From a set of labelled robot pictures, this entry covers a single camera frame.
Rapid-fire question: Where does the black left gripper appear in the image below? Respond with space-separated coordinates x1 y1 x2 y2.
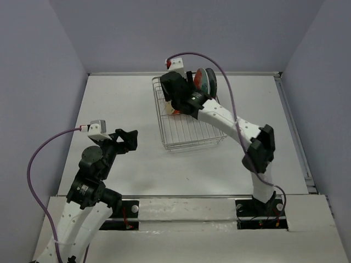
94 128 138 179

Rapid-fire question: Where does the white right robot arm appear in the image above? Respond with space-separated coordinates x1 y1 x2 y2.
160 71 276 215

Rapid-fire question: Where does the stainless wire dish rack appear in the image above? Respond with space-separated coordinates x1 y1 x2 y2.
152 77 227 151

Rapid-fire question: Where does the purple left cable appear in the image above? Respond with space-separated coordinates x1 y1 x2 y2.
27 125 90 263

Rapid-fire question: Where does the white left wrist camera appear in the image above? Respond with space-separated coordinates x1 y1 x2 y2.
80 119 111 141

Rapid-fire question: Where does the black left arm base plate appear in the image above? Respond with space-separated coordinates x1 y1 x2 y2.
100 199 139 231

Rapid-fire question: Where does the cream floral small plate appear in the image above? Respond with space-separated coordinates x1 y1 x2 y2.
165 101 175 115

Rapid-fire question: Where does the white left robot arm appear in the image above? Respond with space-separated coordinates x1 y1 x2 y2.
29 123 138 262

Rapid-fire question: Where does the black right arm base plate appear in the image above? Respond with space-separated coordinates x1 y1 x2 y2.
235 199 288 230

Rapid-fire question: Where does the teal round plate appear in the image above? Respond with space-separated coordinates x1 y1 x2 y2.
205 68 217 98

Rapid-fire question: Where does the red and teal floral plate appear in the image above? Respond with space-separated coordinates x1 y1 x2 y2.
194 68 211 94

